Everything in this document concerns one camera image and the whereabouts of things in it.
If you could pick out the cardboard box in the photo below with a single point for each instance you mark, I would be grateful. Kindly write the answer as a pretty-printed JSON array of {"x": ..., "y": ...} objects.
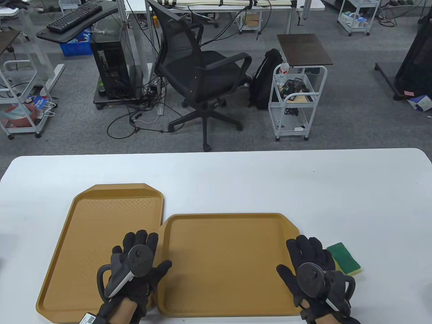
[{"x": 253, "y": 21}]

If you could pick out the person's left forearm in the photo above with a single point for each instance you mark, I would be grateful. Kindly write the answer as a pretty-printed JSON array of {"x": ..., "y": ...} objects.
[{"x": 123, "y": 312}]

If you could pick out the red patterned bag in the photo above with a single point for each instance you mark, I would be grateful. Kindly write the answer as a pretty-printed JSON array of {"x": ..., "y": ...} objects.
[{"x": 20, "y": 116}]

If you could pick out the black backpack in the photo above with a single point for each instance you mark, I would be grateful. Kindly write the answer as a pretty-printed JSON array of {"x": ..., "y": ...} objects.
[{"x": 265, "y": 81}]

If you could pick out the white metal frame table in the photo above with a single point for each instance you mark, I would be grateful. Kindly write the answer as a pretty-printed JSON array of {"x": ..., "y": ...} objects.
[{"x": 141, "y": 5}]

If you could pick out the orange bottle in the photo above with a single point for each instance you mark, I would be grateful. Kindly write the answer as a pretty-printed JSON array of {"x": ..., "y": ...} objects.
[{"x": 155, "y": 22}]

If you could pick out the clear water bottle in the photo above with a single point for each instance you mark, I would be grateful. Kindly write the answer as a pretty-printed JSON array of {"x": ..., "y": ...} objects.
[{"x": 281, "y": 76}]

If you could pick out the black covered stand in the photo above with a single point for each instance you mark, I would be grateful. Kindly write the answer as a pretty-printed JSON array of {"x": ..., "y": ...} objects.
[{"x": 416, "y": 67}]

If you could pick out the person's right hand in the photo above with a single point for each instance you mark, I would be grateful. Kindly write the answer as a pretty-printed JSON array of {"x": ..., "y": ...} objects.
[{"x": 303, "y": 249}]

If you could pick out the blue paper bag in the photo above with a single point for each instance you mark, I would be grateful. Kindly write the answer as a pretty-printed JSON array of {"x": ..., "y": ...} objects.
[{"x": 38, "y": 101}]

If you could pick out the dark brown side table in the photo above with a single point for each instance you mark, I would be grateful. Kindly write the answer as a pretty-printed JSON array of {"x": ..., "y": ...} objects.
[
  {"x": 6, "y": 38},
  {"x": 303, "y": 49}
]

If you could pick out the black keyboard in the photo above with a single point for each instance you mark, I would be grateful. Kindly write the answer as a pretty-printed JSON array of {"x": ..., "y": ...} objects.
[{"x": 74, "y": 17}]

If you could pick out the brown plastic food tray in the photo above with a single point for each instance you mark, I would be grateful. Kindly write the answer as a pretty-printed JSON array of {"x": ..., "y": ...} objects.
[
  {"x": 87, "y": 229},
  {"x": 229, "y": 263}
]

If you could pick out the black mesh office chair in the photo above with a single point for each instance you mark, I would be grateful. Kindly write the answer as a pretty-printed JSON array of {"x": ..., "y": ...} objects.
[{"x": 202, "y": 74}]

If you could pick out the green and yellow sponge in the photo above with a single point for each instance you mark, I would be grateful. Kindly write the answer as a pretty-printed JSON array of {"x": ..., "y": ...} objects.
[{"x": 344, "y": 256}]

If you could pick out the black curved desk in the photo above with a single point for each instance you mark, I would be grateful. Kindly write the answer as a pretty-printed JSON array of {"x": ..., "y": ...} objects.
[{"x": 109, "y": 8}]

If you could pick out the white rolling cart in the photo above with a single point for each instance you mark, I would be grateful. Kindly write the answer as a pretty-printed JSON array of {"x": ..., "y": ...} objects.
[
  {"x": 297, "y": 118},
  {"x": 358, "y": 31},
  {"x": 17, "y": 62}
]

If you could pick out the black wrist camera with label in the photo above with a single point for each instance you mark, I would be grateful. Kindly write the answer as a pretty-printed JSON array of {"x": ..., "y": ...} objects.
[{"x": 88, "y": 318}]

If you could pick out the white and blue box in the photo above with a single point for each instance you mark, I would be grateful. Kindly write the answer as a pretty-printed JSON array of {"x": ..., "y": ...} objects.
[{"x": 422, "y": 103}]

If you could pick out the blue plastic crate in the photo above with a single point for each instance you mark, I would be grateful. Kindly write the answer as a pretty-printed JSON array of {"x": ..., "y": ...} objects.
[{"x": 76, "y": 49}]

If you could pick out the black rolling platform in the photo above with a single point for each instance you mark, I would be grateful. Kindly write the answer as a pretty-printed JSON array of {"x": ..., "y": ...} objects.
[{"x": 111, "y": 101}]

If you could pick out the black computer tower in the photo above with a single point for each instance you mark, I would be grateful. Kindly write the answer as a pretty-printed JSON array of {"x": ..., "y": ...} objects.
[{"x": 111, "y": 67}]

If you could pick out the person's left hand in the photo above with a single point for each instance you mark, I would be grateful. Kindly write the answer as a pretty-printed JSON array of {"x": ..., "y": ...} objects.
[{"x": 157, "y": 273}]

